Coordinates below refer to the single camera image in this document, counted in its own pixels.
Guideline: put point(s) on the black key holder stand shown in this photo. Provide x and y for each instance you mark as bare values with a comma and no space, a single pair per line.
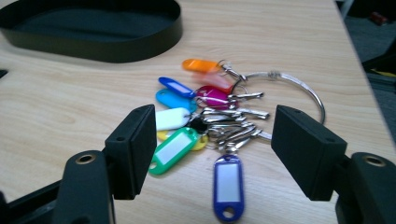
102,51

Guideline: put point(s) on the red object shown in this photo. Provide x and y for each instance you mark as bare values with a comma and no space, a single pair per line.
378,18

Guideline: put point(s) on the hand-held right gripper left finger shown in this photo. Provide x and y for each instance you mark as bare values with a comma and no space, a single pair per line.
132,149

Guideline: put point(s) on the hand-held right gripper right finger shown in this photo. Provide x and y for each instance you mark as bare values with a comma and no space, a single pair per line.
306,152

